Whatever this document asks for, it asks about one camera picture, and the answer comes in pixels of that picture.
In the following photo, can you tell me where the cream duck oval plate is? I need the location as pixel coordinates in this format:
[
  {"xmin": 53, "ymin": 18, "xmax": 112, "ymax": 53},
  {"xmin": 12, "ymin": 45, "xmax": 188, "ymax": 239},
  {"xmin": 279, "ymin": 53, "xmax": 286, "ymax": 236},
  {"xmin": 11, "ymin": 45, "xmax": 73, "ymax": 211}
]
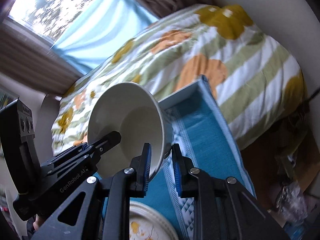
[{"xmin": 129, "ymin": 201, "xmax": 179, "ymax": 240}]

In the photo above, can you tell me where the person's hand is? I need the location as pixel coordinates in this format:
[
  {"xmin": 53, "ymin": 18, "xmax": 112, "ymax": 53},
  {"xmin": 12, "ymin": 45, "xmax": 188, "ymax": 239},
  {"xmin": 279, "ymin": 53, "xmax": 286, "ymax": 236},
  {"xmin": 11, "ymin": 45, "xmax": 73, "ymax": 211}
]
[{"xmin": 33, "ymin": 215, "xmax": 45, "ymax": 231}]

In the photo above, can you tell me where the blue patterned tablecloth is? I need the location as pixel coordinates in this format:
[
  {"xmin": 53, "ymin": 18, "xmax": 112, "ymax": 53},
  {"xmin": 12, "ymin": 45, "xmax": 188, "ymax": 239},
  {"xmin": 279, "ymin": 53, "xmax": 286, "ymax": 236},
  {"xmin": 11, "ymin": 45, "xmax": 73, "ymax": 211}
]
[{"xmin": 140, "ymin": 76, "xmax": 254, "ymax": 239}]

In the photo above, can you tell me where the left brown curtain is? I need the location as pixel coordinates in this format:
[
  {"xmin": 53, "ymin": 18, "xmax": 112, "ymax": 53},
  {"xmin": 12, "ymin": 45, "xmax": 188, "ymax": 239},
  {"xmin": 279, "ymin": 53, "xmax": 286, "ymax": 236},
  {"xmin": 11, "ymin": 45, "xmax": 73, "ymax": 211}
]
[{"xmin": 1, "ymin": 21, "xmax": 81, "ymax": 96}]

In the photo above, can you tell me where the floral striped duvet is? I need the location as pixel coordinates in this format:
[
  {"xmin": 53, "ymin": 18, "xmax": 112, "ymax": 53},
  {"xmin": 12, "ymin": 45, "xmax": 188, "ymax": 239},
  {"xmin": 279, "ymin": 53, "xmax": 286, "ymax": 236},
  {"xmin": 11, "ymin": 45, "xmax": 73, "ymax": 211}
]
[{"xmin": 52, "ymin": 5, "xmax": 306, "ymax": 155}]

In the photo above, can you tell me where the light blue sheer curtain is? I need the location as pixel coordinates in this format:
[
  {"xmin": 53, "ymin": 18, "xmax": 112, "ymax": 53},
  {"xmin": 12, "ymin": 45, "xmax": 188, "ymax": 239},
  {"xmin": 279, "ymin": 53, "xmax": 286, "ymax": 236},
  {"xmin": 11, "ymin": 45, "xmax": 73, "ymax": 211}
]
[{"xmin": 52, "ymin": 0, "xmax": 158, "ymax": 75}]

